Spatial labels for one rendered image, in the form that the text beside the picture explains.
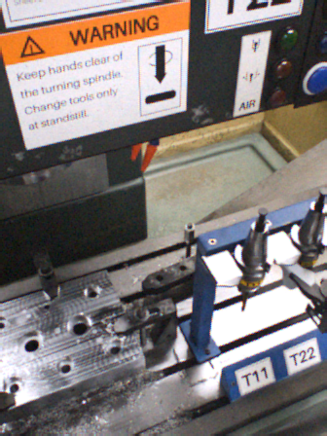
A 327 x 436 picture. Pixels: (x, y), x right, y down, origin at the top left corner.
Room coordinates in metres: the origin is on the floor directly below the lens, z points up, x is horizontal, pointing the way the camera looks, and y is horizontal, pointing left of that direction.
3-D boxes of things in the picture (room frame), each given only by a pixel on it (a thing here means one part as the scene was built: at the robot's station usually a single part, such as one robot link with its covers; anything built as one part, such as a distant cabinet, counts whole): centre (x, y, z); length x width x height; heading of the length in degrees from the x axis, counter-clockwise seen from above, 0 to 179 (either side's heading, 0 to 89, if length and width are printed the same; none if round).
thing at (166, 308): (0.54, 0.04, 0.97); 0.13 x 0.03 x 0.15; 113
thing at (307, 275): (0.52, -0.22, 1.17); 0.09 x 0.03 x 0.06; 48
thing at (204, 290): (0.55, -0.08, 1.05); 0.10 x 0.05 x 0.30; 23
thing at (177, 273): (0.71, -0.07, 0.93); 0.26 x 0.05 x 0.06; 118
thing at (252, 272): (0.52, -0.15, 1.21); 0.06 x 0.06 x 0.03
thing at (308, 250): (0.56, -0.25, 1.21); 0.06 x 0.06 x 0.03
